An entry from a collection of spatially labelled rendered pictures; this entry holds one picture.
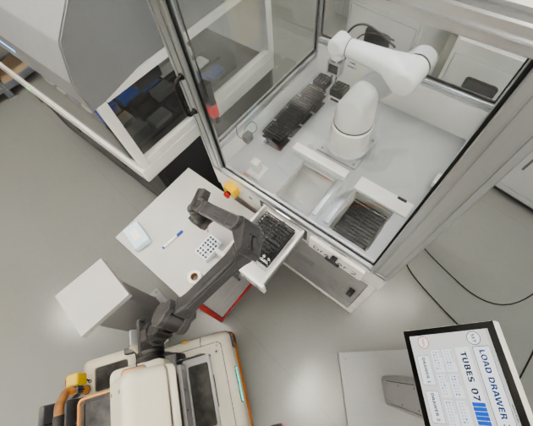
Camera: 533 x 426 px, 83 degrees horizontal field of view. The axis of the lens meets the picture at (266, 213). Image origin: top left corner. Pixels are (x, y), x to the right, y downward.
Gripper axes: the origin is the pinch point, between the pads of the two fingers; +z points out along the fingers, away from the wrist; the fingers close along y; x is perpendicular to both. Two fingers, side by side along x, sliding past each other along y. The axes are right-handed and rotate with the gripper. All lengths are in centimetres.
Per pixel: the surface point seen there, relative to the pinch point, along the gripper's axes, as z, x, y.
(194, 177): 18.7, -23.5, 37.7
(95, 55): -60, -19, 53
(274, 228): 5.2, -19.7, -26.2
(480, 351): -19, -15, -112
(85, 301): 18, 63, 33
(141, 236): 14.1, 21.5, 32.7
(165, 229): 18.6, 10.8, 27.7
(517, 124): -90, -26, -77
